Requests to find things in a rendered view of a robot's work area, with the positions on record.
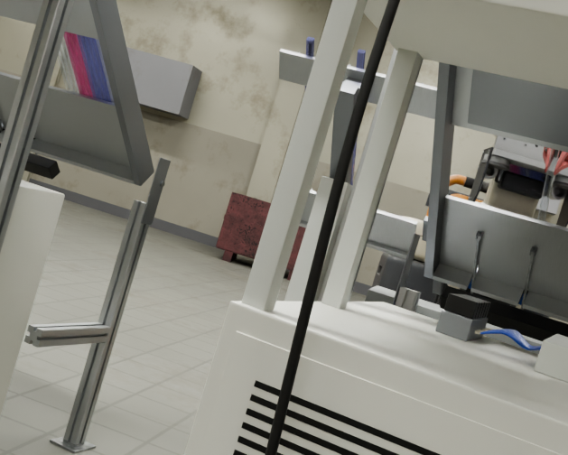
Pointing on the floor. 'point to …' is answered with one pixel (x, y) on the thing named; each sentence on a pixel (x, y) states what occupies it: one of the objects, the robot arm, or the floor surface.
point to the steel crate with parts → (249, 229)
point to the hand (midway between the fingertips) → (551, 168)
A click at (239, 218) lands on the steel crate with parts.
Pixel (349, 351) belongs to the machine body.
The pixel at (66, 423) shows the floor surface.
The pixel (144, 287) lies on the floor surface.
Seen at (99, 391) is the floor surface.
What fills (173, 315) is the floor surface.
